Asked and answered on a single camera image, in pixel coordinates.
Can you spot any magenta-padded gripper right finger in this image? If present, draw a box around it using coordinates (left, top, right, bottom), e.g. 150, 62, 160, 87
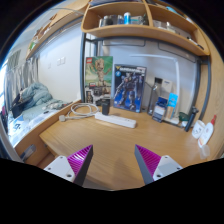
134, 144, 184, 186

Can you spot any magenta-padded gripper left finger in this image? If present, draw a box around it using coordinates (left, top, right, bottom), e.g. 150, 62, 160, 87
43, 144, 94, 187

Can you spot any black charger block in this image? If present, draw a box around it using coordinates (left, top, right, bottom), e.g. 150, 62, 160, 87
101, 102, 111, 116

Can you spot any white power strip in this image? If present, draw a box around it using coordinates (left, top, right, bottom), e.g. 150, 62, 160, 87
94, 111, 138, 129

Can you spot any small blue box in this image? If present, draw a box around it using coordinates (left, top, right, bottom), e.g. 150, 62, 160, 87
151, 96, 169, 124

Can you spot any green round tin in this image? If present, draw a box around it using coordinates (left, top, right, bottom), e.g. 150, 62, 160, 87
178, 112, 190, 123

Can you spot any small clear plastic container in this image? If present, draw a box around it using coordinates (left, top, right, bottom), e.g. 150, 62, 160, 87
199, 144, 212, 160

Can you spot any black cylindrical device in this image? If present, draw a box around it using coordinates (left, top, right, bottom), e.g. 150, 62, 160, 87
184, 106, 200, 133

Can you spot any light blue tall carton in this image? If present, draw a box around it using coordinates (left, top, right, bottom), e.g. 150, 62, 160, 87
165, 92, 179, 121

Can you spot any clear bottle with black cap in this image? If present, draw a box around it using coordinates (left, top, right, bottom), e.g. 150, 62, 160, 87
147, 81, 161, 115

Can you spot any white bottle with red cap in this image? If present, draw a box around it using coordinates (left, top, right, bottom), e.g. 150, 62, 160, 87
197, 114, 218, 149

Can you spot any blue robot model kit box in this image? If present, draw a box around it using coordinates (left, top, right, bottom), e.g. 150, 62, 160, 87
112, 64, 148, 114

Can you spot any white box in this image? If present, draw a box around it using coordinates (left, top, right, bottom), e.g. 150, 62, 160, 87
154, 77, 174, 98

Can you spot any bed with teal bedding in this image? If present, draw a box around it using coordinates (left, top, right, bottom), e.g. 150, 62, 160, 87
5, 82, 73, 148

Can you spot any white desk lamp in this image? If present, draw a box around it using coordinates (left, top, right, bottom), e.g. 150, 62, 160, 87
139, 53, 183, 126

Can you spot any green tree-figure toy box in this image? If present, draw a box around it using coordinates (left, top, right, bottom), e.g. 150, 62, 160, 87
84, 55, 114, 106

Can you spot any wooden shelf unit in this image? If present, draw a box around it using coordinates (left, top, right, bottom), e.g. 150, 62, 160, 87
80, 0, 211, 57

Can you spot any white coiled cable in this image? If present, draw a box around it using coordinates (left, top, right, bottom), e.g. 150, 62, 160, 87
58, 102, 100, 123

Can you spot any dark metal desk frame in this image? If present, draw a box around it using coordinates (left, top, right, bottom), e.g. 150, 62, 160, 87
78, 31, 213, 122

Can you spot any white wall switch plate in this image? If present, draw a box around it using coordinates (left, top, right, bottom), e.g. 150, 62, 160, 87
56, 56, 67, 67

